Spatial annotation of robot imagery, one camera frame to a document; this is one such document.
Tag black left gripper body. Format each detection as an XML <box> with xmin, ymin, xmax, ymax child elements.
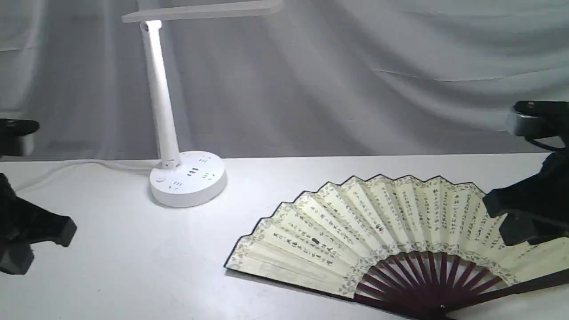
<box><xmin>0</xmin><ymin>173</ymin><xmax>22</xmax><ymax>249</ymax></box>

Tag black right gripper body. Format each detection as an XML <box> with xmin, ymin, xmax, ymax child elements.
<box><xmin>536</xmin><ymin>152</ymin><xmax>569</xmax><ymax>196</ymax></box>

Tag cream paper folding fan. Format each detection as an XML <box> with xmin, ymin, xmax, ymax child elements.
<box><xmin>224</xmin><ymin>175</ymin><xmax>568</xmax><ymax>320</ymax></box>

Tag white desk lamp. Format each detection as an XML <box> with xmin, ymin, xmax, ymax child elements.
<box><xmin>122</xmin><ymin>0</ymin><xmax>283</xmax><ymax>208</ymax></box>

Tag grey backdrop curtain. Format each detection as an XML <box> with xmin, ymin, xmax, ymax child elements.
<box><xmin>0</xmin><ymin>0</ymin><xmax>569</xmax><ymax>160</ymax></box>

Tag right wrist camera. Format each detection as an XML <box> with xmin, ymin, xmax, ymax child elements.
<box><xmin>506</xmin><ymin>100</ymin><xmax>569</xmax><ymax>139</ymax></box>

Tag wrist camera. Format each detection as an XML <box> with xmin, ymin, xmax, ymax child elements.
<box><xmin>506</xmin><ymin>100</ymin><xmax>569</xmax><ymax>139</ymax></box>
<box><xmin>0</xmin><ymin>118</ymin><xmax>40</xmax><ymax>157</ymax></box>

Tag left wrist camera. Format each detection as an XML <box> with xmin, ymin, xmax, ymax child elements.
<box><xmin>0</xmin><ymin>118</ymin><xmax>40</xmax><ymax>157</ymax></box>

